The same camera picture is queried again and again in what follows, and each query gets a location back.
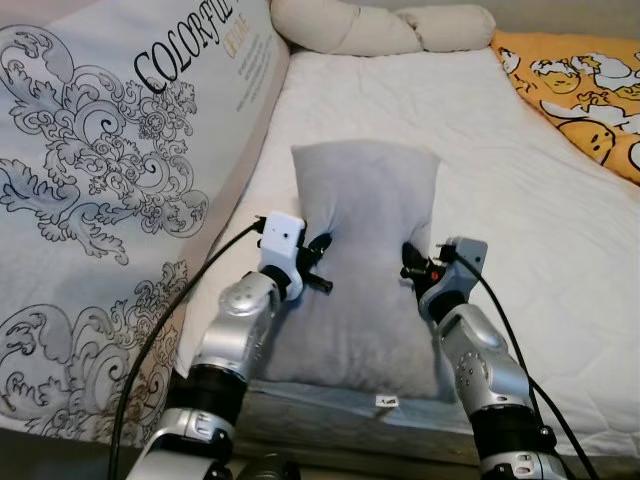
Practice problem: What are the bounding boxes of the grey soft pillow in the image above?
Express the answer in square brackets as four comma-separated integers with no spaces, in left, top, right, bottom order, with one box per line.
[260,140,457,401]

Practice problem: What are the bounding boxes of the white quilted mattress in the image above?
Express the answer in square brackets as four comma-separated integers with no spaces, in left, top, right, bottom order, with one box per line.
[175,45,640,463]

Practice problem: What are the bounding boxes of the dark robot foot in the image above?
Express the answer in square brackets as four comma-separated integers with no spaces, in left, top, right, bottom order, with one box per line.
[235,455,301,480]

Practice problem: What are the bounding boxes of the long cream bolster pillow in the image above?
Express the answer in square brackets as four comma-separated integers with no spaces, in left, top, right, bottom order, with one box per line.
[270,0,426,57]

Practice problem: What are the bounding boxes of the yellow egg-cartoon blanket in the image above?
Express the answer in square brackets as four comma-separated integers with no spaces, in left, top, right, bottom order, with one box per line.
[490,30,640,187]

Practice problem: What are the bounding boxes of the short cream bolster pillow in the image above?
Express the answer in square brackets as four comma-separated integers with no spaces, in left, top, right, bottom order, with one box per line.
[415,5,497,53]

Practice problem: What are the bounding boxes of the grey ornament-print upright mattress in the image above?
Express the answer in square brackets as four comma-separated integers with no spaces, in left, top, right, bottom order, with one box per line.
[0,0,291,446]

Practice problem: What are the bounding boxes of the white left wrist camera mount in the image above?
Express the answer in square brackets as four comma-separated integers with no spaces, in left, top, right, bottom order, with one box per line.
[257,212,307,297]

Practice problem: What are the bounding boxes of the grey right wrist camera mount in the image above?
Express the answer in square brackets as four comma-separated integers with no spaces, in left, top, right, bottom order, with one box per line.
[440,237,490,297]

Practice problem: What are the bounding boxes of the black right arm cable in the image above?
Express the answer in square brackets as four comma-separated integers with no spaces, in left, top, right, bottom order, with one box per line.
[447,247,601,480]

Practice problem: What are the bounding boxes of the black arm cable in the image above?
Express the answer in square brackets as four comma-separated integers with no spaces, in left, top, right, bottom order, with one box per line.
[447,247,601,480]
[106,222,263,480]

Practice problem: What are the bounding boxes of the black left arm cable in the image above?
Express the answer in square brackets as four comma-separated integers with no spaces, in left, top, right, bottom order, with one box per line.
[106,222,263,480]

